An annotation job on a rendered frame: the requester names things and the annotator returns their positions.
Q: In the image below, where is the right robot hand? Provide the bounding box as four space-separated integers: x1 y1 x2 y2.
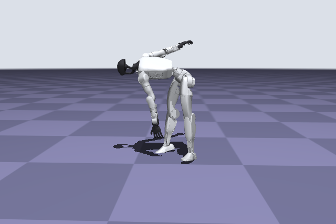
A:
178 40 193 49

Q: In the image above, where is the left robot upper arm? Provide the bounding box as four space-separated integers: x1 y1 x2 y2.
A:
138 71 155 101

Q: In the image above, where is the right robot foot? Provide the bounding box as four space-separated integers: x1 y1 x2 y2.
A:
155 143 175 153

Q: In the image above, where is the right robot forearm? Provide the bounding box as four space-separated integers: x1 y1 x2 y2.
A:
159 44 181 55

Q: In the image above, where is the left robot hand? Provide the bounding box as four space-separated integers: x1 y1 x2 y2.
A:
151 118 163 138

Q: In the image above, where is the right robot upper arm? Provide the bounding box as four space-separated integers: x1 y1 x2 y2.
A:
142 50 166 58

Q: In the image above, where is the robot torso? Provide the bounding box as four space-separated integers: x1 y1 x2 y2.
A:
135 56 191 83

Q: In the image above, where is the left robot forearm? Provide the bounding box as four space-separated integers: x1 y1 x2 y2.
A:
146 97 158 124

